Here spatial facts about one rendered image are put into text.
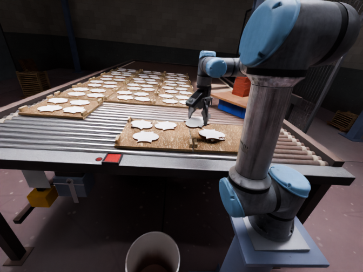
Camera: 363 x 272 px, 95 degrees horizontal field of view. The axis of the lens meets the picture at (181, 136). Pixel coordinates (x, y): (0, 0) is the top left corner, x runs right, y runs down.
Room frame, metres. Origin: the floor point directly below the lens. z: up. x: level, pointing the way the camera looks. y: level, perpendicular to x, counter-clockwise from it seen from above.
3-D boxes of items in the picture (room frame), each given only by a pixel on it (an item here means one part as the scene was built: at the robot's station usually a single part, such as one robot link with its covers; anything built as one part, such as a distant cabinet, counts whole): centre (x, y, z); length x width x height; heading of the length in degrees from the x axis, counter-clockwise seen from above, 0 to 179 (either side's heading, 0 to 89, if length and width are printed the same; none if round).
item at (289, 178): (0.40, -0.34, 1.05); 0.13 x 0.12 x 0.14; 103
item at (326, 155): (2.77, -0.71, 0.90); 4.04 x 0.06 x 0.10; 5
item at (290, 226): (0.40, -0.35, 0.93); 0.15 x 0.15 x 0.10
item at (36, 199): (0.58, 0.69, 0.74); 0.09 x 0.08 x 0.24; 95
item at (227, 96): (1.55, -0.58, 1.03); 0.50 x 0.50 x 0.02; 43
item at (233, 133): (0.94, -0.26, 0.93); 0.41 x 0.35 x 0.02; 95
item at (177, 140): (0.90, 0.15, 0.93); 0.41 x 0.35 x 0.02; 96
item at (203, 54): (0.86, -0.08, 1.35); 0.09 x 0.08 x 0.11; 13
